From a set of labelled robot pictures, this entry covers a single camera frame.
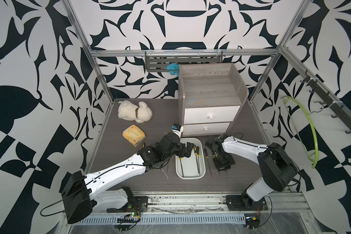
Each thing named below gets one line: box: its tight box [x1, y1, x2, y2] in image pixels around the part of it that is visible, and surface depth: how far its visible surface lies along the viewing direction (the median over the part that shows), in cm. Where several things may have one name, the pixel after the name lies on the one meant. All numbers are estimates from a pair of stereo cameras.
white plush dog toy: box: [117, 99, 153, 123], surface depth 104 cm
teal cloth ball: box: [166, 62, 180, 77], surface depth 93 cm
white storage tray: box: [175, 136, 206, 180], surface depth 89 cm
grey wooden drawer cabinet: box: [177, 62, 250, 137], surface depth 84 cm
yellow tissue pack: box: [121, 124, 147, 148], surface depth 98 cm
